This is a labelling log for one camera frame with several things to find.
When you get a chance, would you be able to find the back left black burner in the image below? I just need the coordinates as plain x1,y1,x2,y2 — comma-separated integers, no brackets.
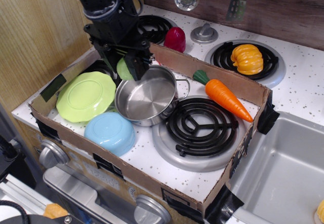
138,15,177,45

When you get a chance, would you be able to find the right silver oven knob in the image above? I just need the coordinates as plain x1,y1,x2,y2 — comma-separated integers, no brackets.
134,195,172,224

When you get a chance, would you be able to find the orange toy at bottom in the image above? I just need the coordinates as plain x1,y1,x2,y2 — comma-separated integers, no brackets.
43,203,69,219

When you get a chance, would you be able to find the hanging silver spatula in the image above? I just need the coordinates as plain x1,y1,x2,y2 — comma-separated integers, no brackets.
226,0,247,22

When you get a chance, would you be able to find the red toy pepper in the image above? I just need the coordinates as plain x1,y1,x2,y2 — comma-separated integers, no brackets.
164,27,186,53

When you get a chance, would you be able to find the brown cardboard fence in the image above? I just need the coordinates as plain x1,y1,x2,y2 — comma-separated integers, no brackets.
29,45,279,223

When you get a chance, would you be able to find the silver oven knob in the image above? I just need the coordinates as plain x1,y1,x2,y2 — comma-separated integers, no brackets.
39,139,69,169
134,195,172,224

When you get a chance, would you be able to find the stainless steel pot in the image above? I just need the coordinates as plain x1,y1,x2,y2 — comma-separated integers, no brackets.
114,65,190,127

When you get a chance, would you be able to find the left silver oven knob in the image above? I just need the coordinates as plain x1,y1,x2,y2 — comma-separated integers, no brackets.
39,139,69,169

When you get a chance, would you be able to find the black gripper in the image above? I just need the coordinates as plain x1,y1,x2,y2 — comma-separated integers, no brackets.
83,0,152,81

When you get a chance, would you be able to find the yellow toy in sink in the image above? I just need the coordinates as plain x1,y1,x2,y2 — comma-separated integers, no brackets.
316,200,324,223

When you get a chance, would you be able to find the front right black burner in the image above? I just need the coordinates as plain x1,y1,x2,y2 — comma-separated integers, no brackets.
152,96,247,172

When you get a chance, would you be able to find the orange toy carrot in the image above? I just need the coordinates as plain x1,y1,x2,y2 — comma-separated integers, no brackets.
193,70,253,123

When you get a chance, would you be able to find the light green plastic plate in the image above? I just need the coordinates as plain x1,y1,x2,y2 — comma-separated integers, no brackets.
56,71,116,123

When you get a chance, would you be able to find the silver stove top knob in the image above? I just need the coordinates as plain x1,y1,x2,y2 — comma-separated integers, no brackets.
190,23,218,44

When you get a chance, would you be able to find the light green toy broccoli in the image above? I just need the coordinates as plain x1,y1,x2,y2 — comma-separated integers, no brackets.
116,58,134,81

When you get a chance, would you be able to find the grey toy sink basin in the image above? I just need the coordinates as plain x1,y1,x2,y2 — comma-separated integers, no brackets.
229,112,323,223

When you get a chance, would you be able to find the yellow toy bell pepper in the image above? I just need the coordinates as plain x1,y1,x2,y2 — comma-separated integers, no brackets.
231,44,264,76

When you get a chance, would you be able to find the light blue plastic bowl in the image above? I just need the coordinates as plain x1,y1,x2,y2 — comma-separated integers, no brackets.
84,112,136,157

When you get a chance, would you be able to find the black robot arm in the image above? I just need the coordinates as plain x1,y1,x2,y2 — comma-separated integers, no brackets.
79,0,152,81

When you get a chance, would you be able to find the silver oven door handle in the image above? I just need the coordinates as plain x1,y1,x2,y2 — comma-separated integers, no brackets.
43,167,124,223

